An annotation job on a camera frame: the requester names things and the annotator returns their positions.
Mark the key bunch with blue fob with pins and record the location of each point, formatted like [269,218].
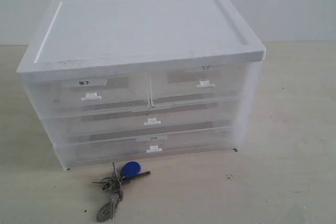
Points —
[113,185]

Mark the translucent white drawer cabinet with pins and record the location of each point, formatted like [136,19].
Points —
[102,38]

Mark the bottom wide translucent drawer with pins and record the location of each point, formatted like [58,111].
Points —
[145,147]

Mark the wide translucent drawer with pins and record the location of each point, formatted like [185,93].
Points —
[109,122]
[145,147]

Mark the middle wide translucent drawer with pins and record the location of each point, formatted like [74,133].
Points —
[109,122]

